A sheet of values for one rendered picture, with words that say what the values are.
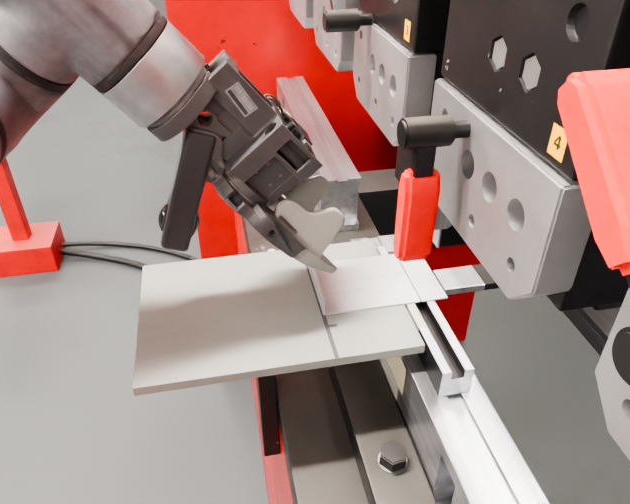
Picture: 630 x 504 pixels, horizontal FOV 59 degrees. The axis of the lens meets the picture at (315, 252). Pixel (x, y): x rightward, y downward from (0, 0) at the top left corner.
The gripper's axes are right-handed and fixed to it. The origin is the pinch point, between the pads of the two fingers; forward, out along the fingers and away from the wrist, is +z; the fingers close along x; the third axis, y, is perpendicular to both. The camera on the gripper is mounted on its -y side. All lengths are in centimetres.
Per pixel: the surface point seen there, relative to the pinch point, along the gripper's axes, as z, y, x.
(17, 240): 14, -127, 161
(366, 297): 6.5, 0.8, -2.8
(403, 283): 9.3, 4.3, -1.3
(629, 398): -8.2, 14.1, -33.3
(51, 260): 27, -122, 154
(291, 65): 13, 4, 84
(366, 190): 24.1, 2.8, 40.3
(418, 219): -9.0, 11.3, -17.6
